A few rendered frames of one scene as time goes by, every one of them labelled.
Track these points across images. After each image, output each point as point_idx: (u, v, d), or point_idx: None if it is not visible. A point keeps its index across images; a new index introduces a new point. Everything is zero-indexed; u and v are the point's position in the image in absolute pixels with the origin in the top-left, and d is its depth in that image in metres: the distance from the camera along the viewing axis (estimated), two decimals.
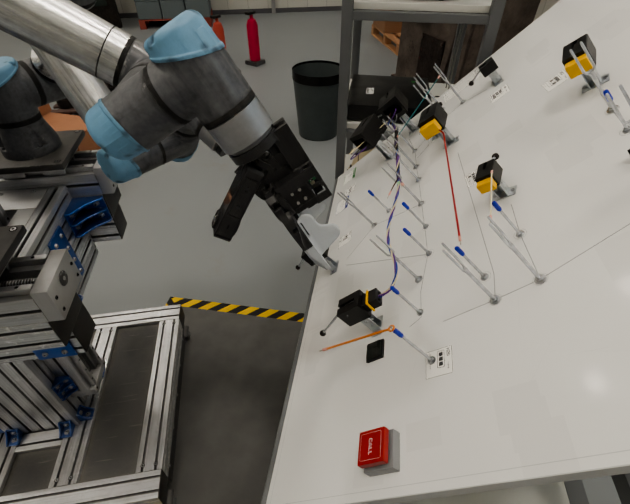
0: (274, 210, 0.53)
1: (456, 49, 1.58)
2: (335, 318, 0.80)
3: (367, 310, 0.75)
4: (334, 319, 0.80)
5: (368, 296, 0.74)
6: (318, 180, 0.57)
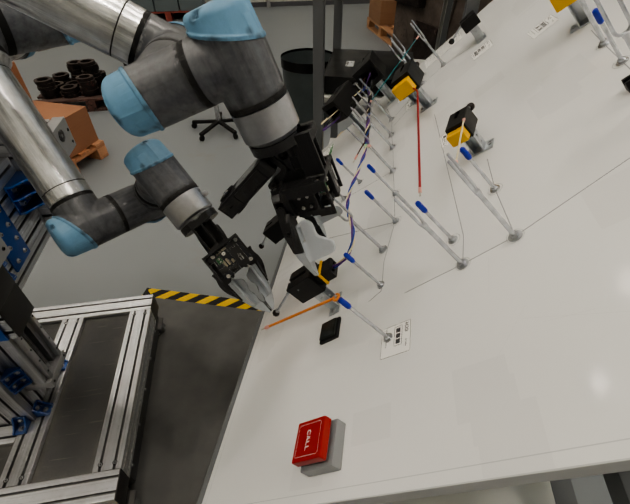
0: (276, 208, 0.53)
1: (442, 19, 1.48)
2: (287, 294, 0.69)
3: (320, 283, 0.64)
4: (286, 296, 0.70)
5: (321, 267, 0.64)
6: (334, 190, 0.55)
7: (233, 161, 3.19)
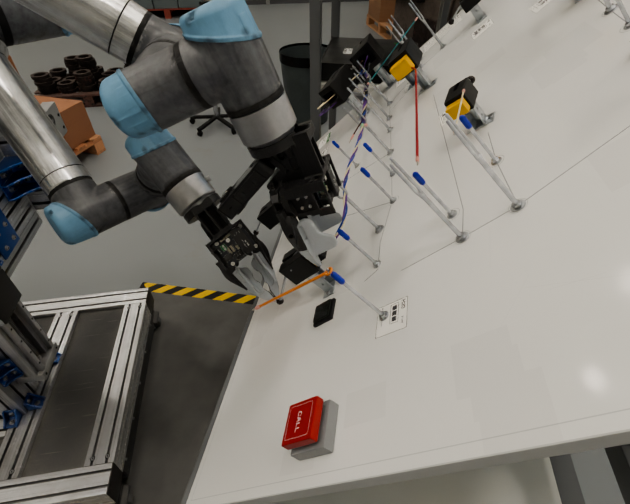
0: (275, 208, 0.53)
1: (442, 6, 1.45)
2: (285, 278, 0.67)
3: None
4: (284, 280, 0.67)
5: None
6: (333, 190, 0.55)
7: (231, 156, 3.17)
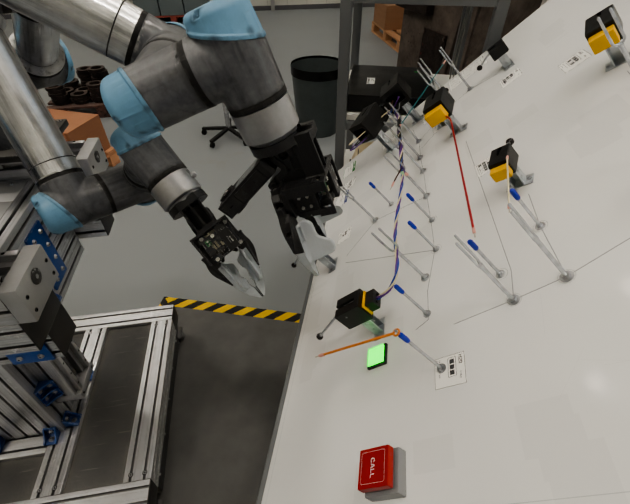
0: (276, 208, 0.53)
1: (461, 37, 1.51)
2: (333, 320, 0.73)
3: None
4: (332, 321, 0.73)
5: (365, 298, 0.68)
6: (334, 190, 0.55)
7: (244, 168, 3.23)
